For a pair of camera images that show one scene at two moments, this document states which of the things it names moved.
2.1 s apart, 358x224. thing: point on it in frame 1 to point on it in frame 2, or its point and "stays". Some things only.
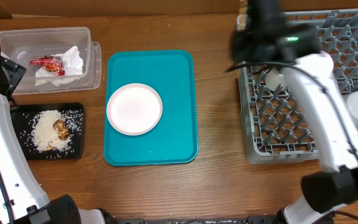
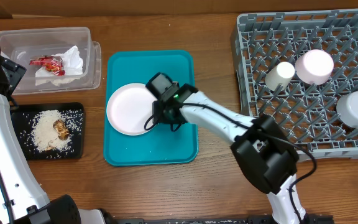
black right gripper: [260, 15] to [162, 113]
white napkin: [73, 67] stays
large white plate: [134, 109] stays
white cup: [273, 79] stays
